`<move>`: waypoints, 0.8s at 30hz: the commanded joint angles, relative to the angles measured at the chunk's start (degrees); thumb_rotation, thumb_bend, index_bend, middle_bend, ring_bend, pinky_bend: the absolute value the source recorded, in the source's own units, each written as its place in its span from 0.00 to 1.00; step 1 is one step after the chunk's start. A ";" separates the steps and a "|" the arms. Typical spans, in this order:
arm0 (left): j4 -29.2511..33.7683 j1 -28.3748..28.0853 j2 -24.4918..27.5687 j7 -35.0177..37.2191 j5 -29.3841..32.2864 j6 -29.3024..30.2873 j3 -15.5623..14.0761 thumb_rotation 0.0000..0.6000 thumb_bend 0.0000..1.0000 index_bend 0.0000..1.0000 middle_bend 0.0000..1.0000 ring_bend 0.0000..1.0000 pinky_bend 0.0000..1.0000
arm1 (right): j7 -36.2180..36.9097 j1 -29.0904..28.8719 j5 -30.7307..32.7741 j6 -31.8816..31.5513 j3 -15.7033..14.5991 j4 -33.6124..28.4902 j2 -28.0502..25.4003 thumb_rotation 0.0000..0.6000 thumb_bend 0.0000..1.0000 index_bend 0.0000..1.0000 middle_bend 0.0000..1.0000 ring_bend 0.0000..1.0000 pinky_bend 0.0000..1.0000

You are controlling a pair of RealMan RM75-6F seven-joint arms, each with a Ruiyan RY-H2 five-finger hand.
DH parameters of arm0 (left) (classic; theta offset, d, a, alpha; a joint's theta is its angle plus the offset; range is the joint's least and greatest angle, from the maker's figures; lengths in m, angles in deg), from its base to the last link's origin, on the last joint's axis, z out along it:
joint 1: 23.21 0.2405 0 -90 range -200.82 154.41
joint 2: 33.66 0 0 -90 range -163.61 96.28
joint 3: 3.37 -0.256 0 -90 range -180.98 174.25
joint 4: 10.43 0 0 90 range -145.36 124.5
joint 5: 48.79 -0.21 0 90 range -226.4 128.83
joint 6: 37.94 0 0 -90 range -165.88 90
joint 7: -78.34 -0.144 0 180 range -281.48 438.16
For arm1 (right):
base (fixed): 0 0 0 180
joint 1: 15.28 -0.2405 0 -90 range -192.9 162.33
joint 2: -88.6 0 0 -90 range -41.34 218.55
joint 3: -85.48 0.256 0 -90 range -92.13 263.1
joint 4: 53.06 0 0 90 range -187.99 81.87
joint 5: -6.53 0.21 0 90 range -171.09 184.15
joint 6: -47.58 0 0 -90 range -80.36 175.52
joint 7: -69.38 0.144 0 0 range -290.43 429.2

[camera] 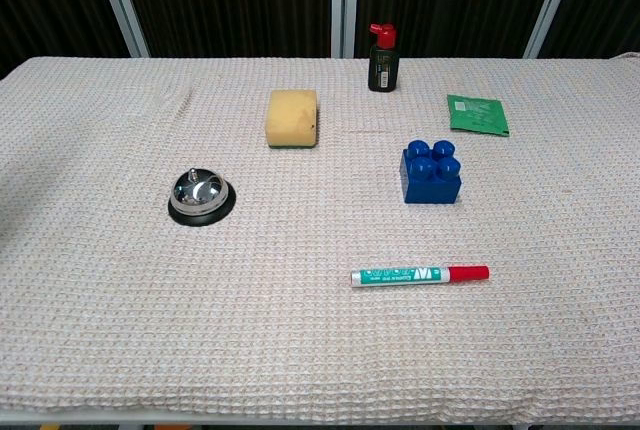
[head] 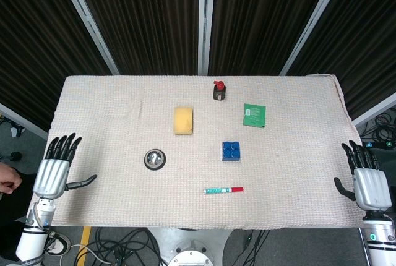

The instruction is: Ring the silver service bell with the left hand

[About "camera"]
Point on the blue plastic building block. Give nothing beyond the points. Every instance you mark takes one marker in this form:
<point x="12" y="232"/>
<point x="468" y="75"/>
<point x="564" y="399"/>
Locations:
<point x="430" y="175"/>

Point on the chrome bell with black base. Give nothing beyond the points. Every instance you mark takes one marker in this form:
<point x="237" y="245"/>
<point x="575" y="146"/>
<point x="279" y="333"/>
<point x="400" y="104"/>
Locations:
<point x="197" y="194"/>

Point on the yellow sponge with green base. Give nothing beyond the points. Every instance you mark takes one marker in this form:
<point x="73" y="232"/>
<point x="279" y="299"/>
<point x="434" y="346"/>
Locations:
<point x="292" y="118"/>

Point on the white metal frame post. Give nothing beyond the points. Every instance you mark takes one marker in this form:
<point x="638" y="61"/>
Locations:
<point x="345" y="2"/>
<point x="125" y="2"/>
<point x="552" y="2"/>

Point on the green foil sachet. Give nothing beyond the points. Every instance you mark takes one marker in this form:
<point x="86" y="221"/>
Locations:
<point x="477" y="114"/>

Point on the beige waffle-weave tablecloth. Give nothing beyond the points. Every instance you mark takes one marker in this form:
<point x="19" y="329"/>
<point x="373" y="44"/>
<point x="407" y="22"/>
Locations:
<point x="300" y="325"/>

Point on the green marker with red cap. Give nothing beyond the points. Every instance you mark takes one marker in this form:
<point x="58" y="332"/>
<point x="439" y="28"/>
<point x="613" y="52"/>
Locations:
<point x="410" y="276"/>

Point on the black bottle with red cap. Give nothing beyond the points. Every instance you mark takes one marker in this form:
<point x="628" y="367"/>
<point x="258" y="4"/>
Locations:
<point x="383" y="70"/>

